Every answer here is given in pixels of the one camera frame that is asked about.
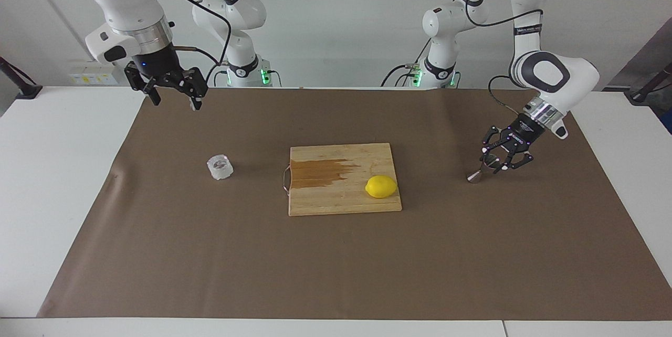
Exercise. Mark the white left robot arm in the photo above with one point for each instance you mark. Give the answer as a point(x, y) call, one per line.
point(551, 72)

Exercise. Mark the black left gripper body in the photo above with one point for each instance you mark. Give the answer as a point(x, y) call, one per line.
point(522, 131)

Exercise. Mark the clear glass cup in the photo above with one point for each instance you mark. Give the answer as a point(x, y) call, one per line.
point(220, 167)

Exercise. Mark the black clamp stand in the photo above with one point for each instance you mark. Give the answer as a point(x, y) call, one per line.
point(638, 96)
point(26, 90)

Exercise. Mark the steel jigger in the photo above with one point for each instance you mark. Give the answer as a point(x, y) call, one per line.
point(475, 177)

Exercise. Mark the wooden cutting board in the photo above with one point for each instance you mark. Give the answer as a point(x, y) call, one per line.
point(341, 200)

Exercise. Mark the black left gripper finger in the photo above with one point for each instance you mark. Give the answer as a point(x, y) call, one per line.
point(493, 140)
point(517, 161)

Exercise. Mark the yellow lemon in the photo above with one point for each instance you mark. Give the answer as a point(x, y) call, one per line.
point(381, 187)

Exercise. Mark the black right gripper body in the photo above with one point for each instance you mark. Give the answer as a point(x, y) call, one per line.
point(155, 66)

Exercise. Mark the brown paper table mat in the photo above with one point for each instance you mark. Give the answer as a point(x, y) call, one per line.
point(336, 263)

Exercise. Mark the blue object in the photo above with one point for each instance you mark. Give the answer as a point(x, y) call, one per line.
point(668, 124)

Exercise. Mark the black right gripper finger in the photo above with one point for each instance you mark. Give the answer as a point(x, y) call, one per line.
point(151, 93)
point(195, 87)

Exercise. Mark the white wall power outlet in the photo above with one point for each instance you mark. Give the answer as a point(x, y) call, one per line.
point(84, 77)

